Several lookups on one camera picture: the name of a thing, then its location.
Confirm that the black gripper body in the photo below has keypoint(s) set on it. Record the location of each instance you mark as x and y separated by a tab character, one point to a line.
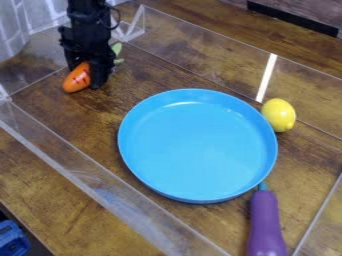
90	32

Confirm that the yellow toy lemon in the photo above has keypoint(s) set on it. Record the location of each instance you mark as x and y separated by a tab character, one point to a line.
280	113

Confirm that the white gridded curtain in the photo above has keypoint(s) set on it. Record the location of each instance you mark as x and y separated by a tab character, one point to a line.
25	17

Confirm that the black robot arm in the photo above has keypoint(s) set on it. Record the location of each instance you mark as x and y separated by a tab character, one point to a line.
88	6

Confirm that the dark baseboard strip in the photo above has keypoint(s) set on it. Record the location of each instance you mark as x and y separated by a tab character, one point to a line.
293	19

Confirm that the purple toy eggplant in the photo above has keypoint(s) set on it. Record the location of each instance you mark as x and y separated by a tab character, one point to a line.
267	240

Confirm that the clear acrylic enclosure wall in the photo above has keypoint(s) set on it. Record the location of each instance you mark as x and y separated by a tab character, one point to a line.
65	182

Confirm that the orange toy carrot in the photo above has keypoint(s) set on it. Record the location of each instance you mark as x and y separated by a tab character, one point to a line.
78	80

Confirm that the blue object at corner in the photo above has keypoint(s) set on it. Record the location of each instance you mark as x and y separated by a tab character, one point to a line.
14	241

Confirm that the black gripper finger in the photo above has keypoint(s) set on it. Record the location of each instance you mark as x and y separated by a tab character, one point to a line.
76	56
101	71

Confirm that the blue round plate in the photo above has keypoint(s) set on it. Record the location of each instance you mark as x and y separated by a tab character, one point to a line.
198	145

